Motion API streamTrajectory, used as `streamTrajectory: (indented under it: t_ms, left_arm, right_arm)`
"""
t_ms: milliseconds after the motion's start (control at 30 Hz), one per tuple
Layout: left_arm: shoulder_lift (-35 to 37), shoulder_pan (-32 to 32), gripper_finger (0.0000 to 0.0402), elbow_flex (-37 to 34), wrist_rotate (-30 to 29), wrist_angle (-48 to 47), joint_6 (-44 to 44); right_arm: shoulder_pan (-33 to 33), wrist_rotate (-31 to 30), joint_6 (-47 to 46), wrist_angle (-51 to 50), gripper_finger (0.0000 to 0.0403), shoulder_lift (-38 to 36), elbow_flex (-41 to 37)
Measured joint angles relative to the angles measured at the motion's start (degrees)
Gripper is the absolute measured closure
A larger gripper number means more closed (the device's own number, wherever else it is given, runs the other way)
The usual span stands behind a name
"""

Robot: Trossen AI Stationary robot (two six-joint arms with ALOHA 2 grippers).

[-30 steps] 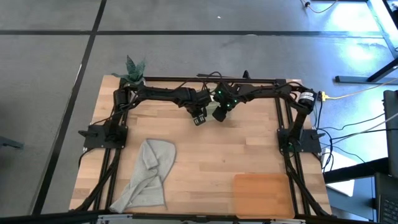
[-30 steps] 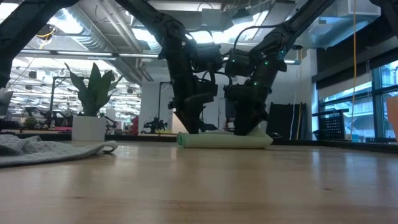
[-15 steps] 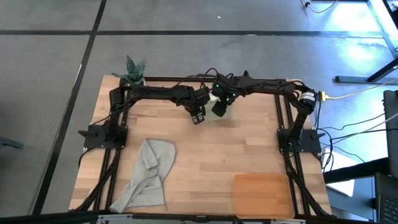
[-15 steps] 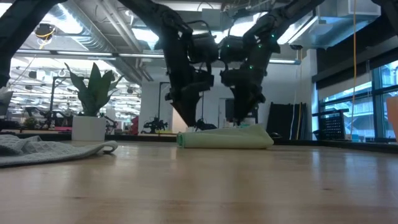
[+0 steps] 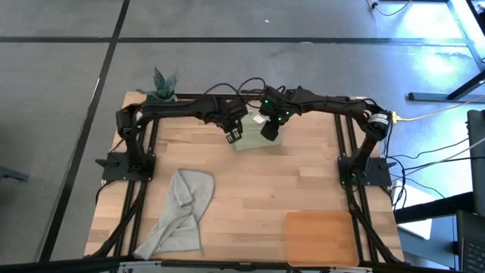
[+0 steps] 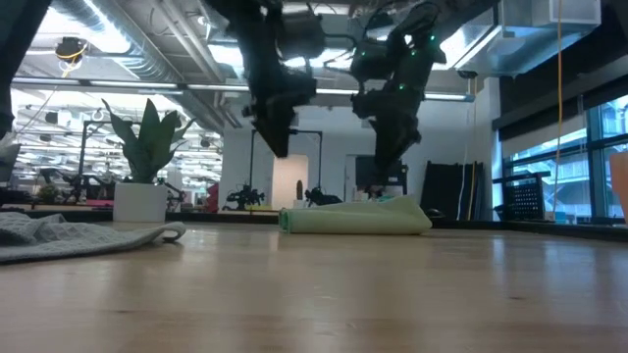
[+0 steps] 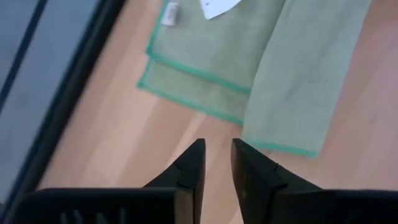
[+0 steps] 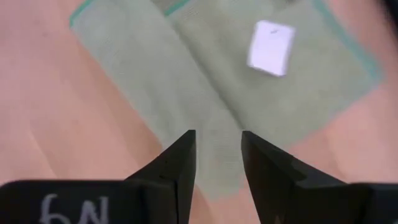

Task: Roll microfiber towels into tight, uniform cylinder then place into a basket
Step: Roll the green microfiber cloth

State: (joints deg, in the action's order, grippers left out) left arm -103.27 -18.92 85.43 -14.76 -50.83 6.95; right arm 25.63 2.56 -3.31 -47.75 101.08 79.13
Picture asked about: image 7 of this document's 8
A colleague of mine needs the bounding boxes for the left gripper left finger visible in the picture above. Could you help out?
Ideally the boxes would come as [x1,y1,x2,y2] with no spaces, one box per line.
[142,138,207,224]

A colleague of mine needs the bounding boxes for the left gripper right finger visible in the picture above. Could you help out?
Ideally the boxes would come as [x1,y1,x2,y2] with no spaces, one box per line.
[231,138,323,224]

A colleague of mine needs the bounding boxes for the green microfiber towel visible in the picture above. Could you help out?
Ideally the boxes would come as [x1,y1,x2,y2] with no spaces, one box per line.
[136,0,373,158]

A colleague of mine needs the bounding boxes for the black aluminium table frame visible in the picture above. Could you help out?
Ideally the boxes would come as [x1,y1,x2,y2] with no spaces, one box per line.
[0,0,128,218]

